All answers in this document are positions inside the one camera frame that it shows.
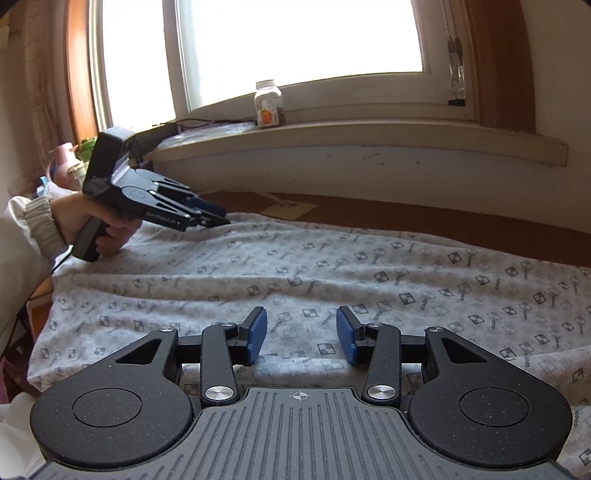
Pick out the beige curtain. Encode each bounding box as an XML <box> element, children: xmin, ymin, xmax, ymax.
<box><xmin>0</xmin><ymin>0</ymin><xmax>71</xmax><ymax>200</ymax></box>

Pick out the window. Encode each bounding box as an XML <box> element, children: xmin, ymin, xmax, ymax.
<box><xmin>90</xmin><ymin>0</ymin><xmax>477</xmax><ymax>131</ymax></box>

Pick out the beige paper sheet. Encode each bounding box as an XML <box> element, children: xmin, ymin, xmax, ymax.
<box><xmin>260</xmin><ymin>200</ymin><xmax>320</xmax><ymax>221</ymax></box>

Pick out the brown wooden window trim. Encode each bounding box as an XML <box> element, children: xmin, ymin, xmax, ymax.
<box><xmin>462</xmin><ymin>0</ymin><xmax>539</xmax><ymax>136</ymax></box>

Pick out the blind bead cord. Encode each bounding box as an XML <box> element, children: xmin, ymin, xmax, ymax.
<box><xmin>440</xmin><ymin>0</ymin><xmax>468</xmax><ymax>108</ymax></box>

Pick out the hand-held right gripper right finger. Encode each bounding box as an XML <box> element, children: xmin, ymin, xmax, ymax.
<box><xmin>335</xmin><ymin>305</ymin><xmax>493</xmax><ymax>408</ymax></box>

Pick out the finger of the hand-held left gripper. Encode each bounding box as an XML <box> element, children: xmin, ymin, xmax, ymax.
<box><xmin>188</xmin><ymin>213</ymin><xmax>232</xmax><ymax>229</ymax></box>
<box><xmin>186</xmin><ymin>195</ymin><xmax>228</xmax><ymax>219</ymax></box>

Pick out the beige window sill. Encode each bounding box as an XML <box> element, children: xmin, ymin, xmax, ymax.
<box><xmin>143</xmin><ymin>110</ymin><xmax>570</xmax><ymax>168</ymax></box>

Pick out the clear plastic bag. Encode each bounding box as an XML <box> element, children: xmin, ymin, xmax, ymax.
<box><xmin>156</xmin><ymin>121</ymin><xmax>260</xmax><ymax>152</ymax></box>

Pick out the glass jar with white lid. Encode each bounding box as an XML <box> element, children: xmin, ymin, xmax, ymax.
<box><xmin>254</xmin><ymin>79</ymin><xmax>285</xmax><ymax>129</ymax></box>

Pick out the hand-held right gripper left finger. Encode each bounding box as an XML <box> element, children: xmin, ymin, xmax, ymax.
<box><xmin>115</xmin><ymin>306</ymin><xmax>269</xmax><ymax>408</ymax></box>

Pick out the person's left hand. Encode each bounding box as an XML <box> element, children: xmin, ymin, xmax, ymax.
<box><xmin>51</xmin><ymin>192</ymin><xmax>142</xmax><ymax>257</ymax></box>

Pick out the white patterned bed sheet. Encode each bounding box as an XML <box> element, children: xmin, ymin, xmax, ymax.
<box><xmin>27</xmin><ymin>209</ymin><xmax>591</xmax><ymax>464</ymax></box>

